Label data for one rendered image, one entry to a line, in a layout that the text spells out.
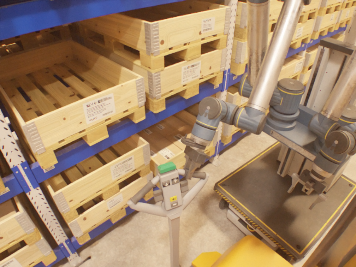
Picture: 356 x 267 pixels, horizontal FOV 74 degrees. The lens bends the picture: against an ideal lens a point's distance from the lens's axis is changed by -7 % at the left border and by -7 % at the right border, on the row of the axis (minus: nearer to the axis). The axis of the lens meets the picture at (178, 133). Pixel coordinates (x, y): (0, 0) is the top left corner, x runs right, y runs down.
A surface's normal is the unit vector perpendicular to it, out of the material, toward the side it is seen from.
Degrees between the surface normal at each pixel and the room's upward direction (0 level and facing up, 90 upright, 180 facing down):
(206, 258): 22
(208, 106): 57
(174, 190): 74
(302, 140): 0
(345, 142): 62
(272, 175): 0
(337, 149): 70
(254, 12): 113
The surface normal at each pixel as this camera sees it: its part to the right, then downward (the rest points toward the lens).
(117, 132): 0.67, 0.46
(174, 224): 0.42, 0.56
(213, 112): -0.40, 0.06
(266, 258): 0.00, -0.78
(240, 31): -0.75, 0.41
